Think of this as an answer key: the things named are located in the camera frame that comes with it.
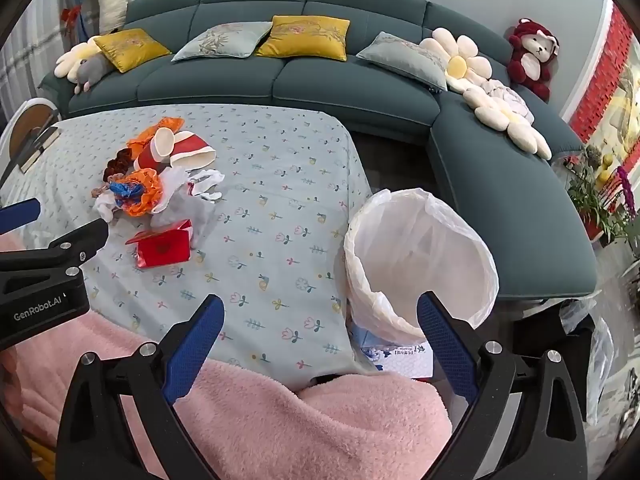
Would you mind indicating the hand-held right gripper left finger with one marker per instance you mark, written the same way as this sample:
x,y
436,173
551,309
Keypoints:
x,y
200,342

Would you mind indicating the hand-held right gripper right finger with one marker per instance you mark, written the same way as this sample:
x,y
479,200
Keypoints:
x,y
445,342

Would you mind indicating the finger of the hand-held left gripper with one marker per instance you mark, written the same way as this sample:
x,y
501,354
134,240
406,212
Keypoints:
x,y
65,247
20,212

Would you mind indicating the blue and white box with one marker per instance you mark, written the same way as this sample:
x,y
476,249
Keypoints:
x,y
385,352

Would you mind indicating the dark book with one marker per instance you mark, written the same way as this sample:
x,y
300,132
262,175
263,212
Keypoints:
x,y
42,145

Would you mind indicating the orange crumpled wrapper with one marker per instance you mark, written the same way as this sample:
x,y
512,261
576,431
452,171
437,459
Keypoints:
x,y
145,190
150,132

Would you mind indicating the red cardboard box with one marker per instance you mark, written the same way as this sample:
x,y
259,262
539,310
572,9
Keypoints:
x,y
165,250

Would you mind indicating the dark red velvet scrunchie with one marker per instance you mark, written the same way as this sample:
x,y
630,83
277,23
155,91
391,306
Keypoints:
x,y
119,162

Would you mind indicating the pink fleece blanket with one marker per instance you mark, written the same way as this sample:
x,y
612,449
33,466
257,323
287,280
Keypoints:
x,y
260,425

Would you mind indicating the white plastic bag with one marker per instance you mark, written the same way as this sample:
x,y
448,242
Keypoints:
x,y
182,205

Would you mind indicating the red paper cup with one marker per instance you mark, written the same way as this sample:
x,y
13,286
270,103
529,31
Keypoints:
x,y
150,152
190,145

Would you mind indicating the grey plush toy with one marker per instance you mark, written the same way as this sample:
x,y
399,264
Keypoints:
x,y
92,71

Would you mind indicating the floral printed tablecloth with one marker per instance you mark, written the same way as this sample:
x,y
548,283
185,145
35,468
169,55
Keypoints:
x,y
280,195

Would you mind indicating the yellow embroidered pillow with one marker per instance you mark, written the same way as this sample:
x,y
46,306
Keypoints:
x,y
131,49
305,37

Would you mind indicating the green potted plant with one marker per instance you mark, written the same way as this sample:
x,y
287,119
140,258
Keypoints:
x,y
587,200

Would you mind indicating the large cream flower cushion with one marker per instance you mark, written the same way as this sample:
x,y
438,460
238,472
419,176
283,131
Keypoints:
x,y
515,130

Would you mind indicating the purple orchid plant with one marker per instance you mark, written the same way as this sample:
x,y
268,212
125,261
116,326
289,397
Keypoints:
x,y
627,195

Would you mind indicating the pale pink plush cushion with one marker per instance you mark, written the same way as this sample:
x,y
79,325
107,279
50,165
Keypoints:
x,y
505,97

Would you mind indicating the grey-blue embroidered pillow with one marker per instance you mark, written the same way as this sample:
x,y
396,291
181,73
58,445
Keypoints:
x,y
222,40
405,60

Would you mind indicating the teal sectional sofa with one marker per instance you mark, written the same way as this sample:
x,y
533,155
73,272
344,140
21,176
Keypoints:
x,y
300,82

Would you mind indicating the red teddy bear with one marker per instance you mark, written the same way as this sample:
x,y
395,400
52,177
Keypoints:
x,y
532,55

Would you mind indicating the red wall decoration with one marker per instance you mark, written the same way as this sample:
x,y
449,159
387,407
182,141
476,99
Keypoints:
x,y
607,65

